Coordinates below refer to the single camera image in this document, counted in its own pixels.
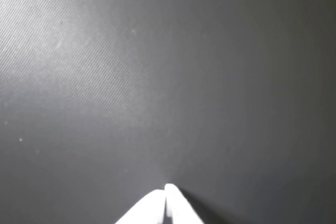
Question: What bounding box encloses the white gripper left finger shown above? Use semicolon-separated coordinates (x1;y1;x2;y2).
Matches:
114;188;167;224

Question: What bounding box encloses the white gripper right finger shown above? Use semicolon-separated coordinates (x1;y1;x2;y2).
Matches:
164;183;205;224

